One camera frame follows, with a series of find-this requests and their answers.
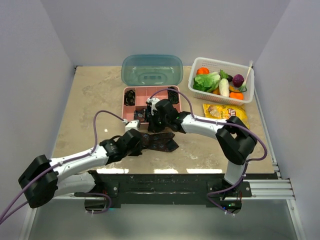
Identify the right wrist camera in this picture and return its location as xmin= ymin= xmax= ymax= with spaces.
xmin=146 ymin=97 xmax=160 ymax=111

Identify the dark dotted rolled tie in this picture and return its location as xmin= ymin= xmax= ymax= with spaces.
xmin=167 ymin=86 xmax=179 ymax=105

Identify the maroon blue-flowered tie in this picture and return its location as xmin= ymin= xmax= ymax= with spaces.
xmin=141 ymin=132 xmax=179 ymax=153

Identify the orange toy carrot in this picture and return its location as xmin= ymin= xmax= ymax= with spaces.
xmin=229 ymin=92 xmax=244 ymax=101

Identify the teal translucent plastic lid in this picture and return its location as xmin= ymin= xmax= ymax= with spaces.
xmin=121 ymin=54 xmax=184 ymax=87

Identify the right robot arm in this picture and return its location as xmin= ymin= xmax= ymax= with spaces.
xmin=146 ymin=97 xmax=257 ymax=197

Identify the yellow chips bag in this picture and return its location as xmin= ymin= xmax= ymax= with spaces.
xmin=202 ymin=103 xmax=250 ymax=129

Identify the white toy cabbage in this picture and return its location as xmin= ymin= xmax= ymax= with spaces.
xmin=218 ymin=78 xmax=230 ymax=98

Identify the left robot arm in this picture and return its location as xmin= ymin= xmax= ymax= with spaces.
xmin=18 ymin=129 xmax=143 ymax=209

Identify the navy orange floral rolled tie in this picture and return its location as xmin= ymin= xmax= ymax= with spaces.
xmin=133 ymin=108 xmax=147 ymax=123

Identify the white plastic basket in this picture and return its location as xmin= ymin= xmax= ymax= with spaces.
xmin=188 ymin=57 xmax=255 ymax=106

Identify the dark toy eggplant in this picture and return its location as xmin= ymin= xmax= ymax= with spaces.
xmin=219 ymin=69 xmax=233 ymax=82

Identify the orange toy pumpkin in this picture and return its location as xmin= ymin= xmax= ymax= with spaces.
xmin=196 ymin=67 xmax=210 ymax=75

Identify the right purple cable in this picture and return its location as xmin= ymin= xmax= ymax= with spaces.
xmin=148 ymin=88 xmax=268 ymax=217

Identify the purple toy cabbage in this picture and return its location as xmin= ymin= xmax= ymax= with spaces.
xmin=232 ymin=74 xmax=245 ymax=88

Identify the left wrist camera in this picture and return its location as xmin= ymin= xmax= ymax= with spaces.
xmin=122 ymin=119 xmax=141 ymax=132

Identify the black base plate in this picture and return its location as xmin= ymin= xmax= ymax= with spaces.
xmin=75 ymin=170 xmax=252 ymax=213

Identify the yellow toy vegetable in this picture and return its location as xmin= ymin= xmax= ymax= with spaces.
xmin=212 ymin=85 xmax=239 ymax=95

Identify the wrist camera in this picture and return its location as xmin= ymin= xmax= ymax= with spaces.
xmin=146 ymin=97 xmax=160 ymax=111
xmin=122 ymin=119 xmax=141 ymax=132

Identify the green toy lettuce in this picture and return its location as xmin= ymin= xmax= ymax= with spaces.
xmin=192 ymin=72 xmax=221 ymax=93

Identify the black gold patterned rolled tie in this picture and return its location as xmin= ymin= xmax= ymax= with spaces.
xmin=124 ymin=89 xmax=136 ymax=106

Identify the toy green onion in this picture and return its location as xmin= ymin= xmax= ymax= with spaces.
xmin=239 ymin=60 xmax=253 ymax=93

